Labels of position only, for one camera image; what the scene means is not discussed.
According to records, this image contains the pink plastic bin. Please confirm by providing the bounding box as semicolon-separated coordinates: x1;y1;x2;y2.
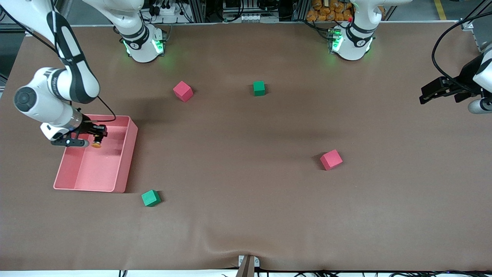
53;114;138;193

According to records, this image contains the pink foam cube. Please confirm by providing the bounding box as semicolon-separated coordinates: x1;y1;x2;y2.
173;81;194;103
320;149;344;171

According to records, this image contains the bag of orange items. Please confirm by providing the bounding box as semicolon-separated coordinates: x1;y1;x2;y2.
306;0;355;22

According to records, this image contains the white power strip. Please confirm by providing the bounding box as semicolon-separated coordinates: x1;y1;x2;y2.
148;0;189;17

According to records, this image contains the brown table mat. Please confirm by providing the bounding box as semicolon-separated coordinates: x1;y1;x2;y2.
0;21;492;272

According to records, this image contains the electronics rack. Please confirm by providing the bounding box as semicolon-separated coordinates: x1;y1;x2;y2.
221;0;281;23

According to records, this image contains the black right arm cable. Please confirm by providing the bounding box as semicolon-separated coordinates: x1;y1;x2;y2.
0;5;117;123

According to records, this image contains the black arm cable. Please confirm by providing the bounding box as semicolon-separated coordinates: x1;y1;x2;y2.
0;5;117;123
431;12;492;93

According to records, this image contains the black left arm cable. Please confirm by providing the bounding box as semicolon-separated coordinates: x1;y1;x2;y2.
431;12;492;93

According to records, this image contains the aluminium frame post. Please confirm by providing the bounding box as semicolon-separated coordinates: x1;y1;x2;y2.
459;0;492;50

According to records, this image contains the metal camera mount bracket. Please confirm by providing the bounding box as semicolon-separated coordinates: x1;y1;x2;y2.
238;255;261;277

